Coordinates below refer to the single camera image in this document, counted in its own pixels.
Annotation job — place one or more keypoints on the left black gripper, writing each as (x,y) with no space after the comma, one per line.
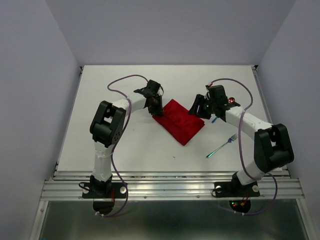
(159,110)

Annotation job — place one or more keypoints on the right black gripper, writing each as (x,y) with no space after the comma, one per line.
(199,100)

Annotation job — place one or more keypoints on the red cloth napkin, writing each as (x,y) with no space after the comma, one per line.
(176,120)

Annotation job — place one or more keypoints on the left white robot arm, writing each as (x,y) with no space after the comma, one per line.
(108,125)

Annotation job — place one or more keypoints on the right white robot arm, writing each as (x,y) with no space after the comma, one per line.
(272,146)

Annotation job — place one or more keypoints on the iridescent metal spoon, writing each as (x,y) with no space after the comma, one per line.
(231,100)

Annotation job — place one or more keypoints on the iridescent metal fork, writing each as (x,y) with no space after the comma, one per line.
(230,140)

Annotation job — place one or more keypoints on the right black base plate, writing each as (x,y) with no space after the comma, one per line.
(227,189)

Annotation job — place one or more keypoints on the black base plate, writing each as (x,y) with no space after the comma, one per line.
(115,191)
(227,189)

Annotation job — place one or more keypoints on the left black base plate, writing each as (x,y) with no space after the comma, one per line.
(115,191)

